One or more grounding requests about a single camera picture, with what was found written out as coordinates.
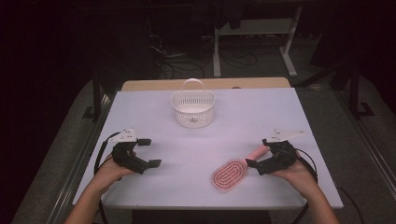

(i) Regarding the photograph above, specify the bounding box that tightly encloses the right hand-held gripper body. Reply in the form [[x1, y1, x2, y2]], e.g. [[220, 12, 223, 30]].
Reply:
[[257, 129, 305, 176]]

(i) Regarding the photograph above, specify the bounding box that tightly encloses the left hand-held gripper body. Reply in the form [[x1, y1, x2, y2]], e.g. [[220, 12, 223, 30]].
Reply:
[[108, 128, 149, 175]]

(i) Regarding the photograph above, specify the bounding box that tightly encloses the pink hairbrush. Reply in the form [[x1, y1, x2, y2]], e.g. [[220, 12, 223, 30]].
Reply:
[[212, 144, 271, 191]]

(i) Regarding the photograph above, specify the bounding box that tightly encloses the white plastic basket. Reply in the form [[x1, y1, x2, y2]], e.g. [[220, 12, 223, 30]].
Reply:
[[170, 77, 217, 129]]

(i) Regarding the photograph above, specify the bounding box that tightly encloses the person's left hand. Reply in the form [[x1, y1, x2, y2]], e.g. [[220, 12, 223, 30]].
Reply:
[[92, 153, 135, 192]]

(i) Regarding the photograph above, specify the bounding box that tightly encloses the person's right hand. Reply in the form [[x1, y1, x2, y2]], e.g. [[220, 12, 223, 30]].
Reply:
[[270, 158, 318, 198]]

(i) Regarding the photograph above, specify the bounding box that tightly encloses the black metal stand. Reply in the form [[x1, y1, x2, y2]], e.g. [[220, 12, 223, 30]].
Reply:
[[81, 70, 105, 122], [347, 60, 375, 119]]

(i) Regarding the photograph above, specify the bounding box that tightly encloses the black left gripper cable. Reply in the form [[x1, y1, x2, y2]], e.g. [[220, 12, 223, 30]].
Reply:
[[93, 132, 121, 175]]

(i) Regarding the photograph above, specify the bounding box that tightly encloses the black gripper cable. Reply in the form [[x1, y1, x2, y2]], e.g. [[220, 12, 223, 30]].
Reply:
[[290, 147, 319, 224], [93, 132, 121, 175]]

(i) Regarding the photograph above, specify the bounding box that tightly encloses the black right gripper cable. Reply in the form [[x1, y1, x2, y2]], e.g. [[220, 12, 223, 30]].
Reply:
[[290, 147, 319, 224]]

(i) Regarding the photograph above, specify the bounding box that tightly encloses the tangle of floor cables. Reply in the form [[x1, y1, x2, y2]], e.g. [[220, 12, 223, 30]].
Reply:
[[148, 31, 207, 79]]

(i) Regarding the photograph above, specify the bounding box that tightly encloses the thin black floor cable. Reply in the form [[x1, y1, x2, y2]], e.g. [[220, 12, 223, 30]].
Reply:
[[337, 186, 366, 224]]

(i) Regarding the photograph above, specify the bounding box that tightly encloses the white metal desk frame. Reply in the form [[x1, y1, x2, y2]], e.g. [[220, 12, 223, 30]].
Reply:
[[212, 6, 304, 78]]

